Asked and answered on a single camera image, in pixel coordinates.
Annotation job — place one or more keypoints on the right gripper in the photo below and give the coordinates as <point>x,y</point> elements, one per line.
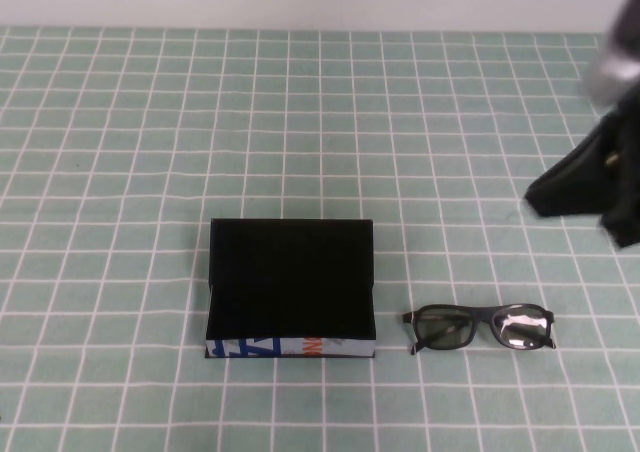
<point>630,162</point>

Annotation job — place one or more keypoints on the black framed glasses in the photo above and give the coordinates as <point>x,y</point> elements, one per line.
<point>437,324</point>

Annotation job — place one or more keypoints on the black printed glasses case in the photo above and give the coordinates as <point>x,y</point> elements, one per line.
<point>290,272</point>

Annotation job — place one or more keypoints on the green white checked tablecloth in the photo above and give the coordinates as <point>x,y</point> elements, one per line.
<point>100,172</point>

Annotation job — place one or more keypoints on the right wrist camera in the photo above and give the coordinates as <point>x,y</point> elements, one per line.
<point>607,74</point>

